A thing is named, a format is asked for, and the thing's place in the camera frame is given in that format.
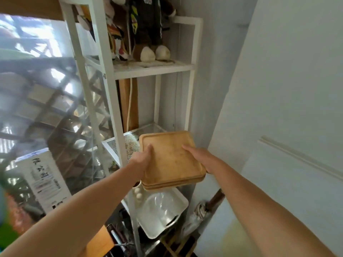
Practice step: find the clear plastic bowl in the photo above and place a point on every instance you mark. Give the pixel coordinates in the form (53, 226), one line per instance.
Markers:
(160, 211)

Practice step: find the metal window grille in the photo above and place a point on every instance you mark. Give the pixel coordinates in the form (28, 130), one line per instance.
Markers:
(45, 104)

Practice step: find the white metal shelf rack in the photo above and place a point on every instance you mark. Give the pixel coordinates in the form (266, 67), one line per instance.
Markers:
(107, 77)

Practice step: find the person's left thumb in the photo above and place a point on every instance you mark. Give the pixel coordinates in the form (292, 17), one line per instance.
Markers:
(149, 152)

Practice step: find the brown plush toy black outfit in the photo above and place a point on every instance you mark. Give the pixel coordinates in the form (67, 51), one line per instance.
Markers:
(148, 26)

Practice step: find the white printed cardboard box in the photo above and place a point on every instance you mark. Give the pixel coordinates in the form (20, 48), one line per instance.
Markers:
(43, 181)

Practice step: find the wooden slatted rack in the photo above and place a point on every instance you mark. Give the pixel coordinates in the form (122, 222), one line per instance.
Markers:
(178, 246)

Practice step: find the light wooden stool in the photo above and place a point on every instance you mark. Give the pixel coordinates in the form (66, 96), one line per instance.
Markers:
(100, 243)

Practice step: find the person's left hand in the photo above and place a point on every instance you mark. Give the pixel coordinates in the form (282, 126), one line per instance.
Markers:
(138, 165)

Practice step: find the tall wooden board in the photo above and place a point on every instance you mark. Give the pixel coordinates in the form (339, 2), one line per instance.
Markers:
(125, 104)

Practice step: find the square wooden tray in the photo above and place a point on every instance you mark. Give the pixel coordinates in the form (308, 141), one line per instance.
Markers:
(174, 186)
(170, 157)

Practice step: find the white square dish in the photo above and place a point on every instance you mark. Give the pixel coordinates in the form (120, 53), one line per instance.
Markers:
(176, 208)

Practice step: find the person's right forearm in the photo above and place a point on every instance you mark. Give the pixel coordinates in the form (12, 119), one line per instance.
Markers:
(268, 211)

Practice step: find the person's left forearm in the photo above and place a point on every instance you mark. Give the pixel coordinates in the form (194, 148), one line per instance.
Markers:
(72, 211)

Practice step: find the person's right hand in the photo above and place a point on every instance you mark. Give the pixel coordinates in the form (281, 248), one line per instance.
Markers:
(205, 160)

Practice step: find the person's right thumb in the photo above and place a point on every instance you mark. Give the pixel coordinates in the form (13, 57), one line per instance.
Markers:
(190, 149)

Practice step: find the white garlic bulbs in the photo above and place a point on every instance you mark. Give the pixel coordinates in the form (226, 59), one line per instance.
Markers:
(138, 194)

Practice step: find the metal kitchen utensils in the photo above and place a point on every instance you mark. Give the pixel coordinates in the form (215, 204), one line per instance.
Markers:
(119, 238)

